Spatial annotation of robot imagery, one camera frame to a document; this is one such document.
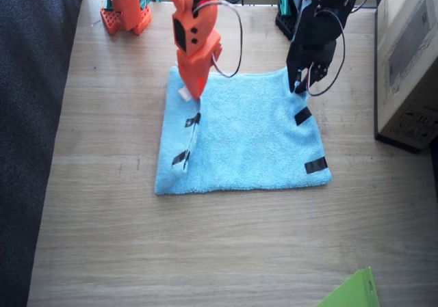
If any light blue towel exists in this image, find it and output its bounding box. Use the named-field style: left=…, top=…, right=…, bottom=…
left=155, top=66, right=333, bottom=196

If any black tape strip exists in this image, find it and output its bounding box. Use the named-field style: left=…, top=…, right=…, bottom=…
left=185, top=112, right=202, bottom=129
left=304, top=158, right=329, bottom=175
left=171, top=151, right=191, bottom=168
left=294, top=107, right=313, bottom=126

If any brown cardboard box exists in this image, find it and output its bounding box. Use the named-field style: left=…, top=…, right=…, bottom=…
left=374, top=0, right=438, bottom=155

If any dark grey fabric sofa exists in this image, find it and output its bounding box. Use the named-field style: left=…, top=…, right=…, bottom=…
left=0, top=0, right=86, bottom=307

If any orange arm servo wire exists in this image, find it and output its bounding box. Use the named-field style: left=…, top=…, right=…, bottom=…
left=192, top=0, right=244, bottom=79

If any black arm servo wire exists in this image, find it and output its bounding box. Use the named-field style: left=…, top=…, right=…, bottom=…
left=307, top=8, right=346, bottom=97

